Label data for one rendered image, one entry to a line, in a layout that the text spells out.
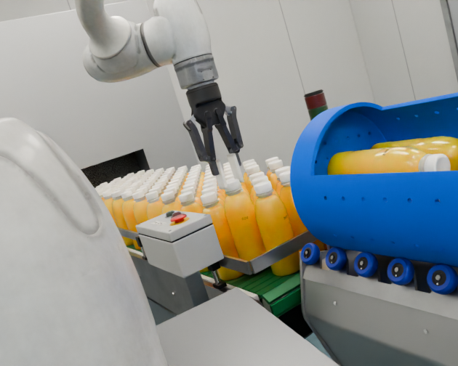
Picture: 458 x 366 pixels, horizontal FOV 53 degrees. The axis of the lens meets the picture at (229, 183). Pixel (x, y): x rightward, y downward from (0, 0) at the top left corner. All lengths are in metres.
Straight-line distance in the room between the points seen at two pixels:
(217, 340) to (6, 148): 0.30
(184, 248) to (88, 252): 0.64
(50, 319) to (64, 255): 0.04
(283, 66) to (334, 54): 0.71
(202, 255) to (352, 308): 0.31
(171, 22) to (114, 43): 0.13
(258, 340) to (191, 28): 0.70
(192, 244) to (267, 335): 0.48
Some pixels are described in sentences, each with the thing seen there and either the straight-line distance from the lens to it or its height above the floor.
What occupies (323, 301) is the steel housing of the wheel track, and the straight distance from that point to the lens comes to 0.96.
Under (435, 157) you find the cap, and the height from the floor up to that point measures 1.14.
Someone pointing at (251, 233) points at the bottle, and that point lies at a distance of 1.06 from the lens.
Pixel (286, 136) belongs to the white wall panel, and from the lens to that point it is 5.55.
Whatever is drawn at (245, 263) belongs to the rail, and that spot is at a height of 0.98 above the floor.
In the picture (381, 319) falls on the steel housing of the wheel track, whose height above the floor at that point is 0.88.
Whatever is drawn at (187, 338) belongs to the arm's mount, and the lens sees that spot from 0.53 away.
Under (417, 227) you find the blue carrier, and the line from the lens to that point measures 0.69.
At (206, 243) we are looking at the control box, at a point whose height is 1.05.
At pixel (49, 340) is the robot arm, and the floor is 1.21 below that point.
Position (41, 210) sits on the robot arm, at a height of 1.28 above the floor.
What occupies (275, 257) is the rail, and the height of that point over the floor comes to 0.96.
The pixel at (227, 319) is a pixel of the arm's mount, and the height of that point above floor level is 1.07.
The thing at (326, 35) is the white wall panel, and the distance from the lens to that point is 6.00.
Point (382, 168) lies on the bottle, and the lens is 0.77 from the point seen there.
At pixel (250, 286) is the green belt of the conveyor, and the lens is 1.06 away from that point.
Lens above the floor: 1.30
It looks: 9 degrees down
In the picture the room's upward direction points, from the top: 17 degrees counter-clockwise
